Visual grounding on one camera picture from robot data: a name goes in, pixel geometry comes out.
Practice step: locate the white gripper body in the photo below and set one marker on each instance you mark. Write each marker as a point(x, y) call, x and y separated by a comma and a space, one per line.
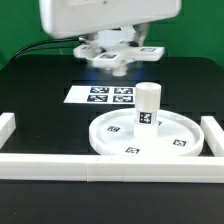
point(66, 18)

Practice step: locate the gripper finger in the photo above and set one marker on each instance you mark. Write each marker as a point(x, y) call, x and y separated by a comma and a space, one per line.
point(141, 31)
point(92, 40)

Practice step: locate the white cross-shaped table base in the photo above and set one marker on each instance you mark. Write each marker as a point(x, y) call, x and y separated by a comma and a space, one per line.
point(117, 58)

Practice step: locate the white round table top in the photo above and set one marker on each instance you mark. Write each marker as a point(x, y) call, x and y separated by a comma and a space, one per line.
point(113, 134)

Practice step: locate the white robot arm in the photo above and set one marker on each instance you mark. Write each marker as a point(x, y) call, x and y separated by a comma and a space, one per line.
point(112, 31)

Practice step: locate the white marker sheet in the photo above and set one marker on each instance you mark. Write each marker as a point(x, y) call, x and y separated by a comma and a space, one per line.
point(100, 95)

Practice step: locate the white left fence bar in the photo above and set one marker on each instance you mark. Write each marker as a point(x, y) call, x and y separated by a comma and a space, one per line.
point(7, 127)

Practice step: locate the white fence bar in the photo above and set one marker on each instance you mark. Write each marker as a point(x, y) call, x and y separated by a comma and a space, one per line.
point(111, 168)
point(214, 135)
point(7, 127)

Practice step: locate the white right fence bar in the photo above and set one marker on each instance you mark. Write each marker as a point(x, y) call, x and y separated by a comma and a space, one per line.
point(214, 135)

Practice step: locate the white front fence bar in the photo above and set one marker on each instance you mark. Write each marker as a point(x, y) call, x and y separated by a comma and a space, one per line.
point(111, 168)

